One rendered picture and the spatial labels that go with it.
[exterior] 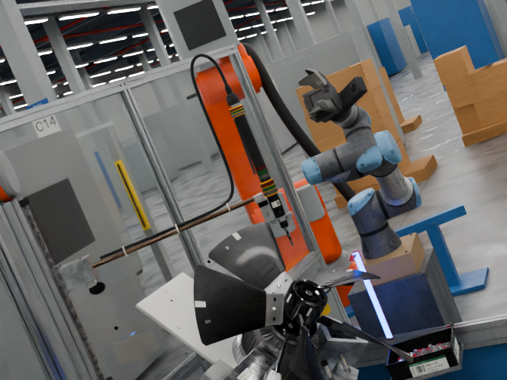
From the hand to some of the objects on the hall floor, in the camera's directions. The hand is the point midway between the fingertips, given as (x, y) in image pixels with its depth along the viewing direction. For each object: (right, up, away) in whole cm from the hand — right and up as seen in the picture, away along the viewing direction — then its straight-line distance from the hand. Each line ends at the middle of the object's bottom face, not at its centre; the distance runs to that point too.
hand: (314, 85), depth 212 cm
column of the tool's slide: (-18, -195, +56) cm, 204 cm away
